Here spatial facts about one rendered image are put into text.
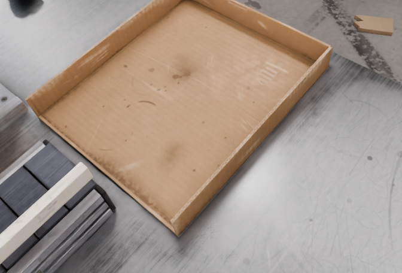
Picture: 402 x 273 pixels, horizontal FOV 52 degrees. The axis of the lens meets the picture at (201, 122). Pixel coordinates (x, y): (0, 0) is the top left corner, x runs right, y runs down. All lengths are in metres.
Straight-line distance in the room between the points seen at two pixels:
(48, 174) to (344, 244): 0.32
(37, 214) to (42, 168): 0.08
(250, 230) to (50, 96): 0.31
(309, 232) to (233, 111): 0.18
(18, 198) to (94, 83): 0.20
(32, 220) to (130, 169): 0.14
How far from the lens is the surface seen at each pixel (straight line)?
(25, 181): 0.48
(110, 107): 0.56
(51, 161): 0.48
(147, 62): 0.60
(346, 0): 2.03
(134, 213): 0.48
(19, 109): 0.44
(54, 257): 0.46
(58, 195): 0.42
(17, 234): 0.42
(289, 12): 1.94
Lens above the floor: 1.26
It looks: 55 degrees down
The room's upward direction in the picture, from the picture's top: 9 degrees counter-clockwise
